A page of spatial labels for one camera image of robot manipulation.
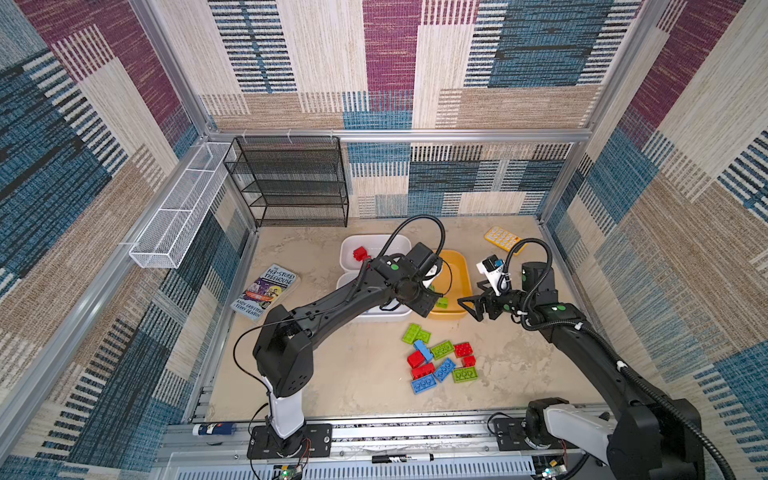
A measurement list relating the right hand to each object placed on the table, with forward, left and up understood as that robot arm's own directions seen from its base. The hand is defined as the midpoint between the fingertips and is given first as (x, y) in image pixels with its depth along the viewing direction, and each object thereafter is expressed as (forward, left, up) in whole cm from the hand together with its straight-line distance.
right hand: (472, 295), depth 82 cm
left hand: (0, +12, 0) cm, 12 cm away
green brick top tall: (-4, +16, -13) cm, 21 cm away
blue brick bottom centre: (-18, +14, -14) cm, 27 cm away
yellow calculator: (+33, -21, -15) cm, 42 cm away
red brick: (+26, +32, -13) cm, 43 cm away
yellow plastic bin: (+15, 0, -17) cm, 23 cm away
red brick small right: (-13, +1, -14) cm, 19 cm away
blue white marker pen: (-27, +66, -13) cm, 73 cm away
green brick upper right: (-9, +8, -14) cm, 18 cm away
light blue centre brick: (-9, +14, -12) cm, 20 cm away
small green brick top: (-5, +12, -15) cm, 20 cm away
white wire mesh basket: (+18, +88, +5) cm, 90 cm away
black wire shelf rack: (+48, +56, +4) cm, 73 cm away
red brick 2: (-9, +2, -14) cm, 17 cm away
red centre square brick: (-12, +16, -14) cm, 24 cm away
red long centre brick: (-16, +14, -12) cm, 24 cm away
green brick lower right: (-16, +3, -14) cm, 22 cm away
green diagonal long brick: (+5, +6, -12) cm, 14 cm away
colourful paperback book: (+12, +63, -13) cm, 66 cm away
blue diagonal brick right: (-15, +8, -14) cm, 22 cm away
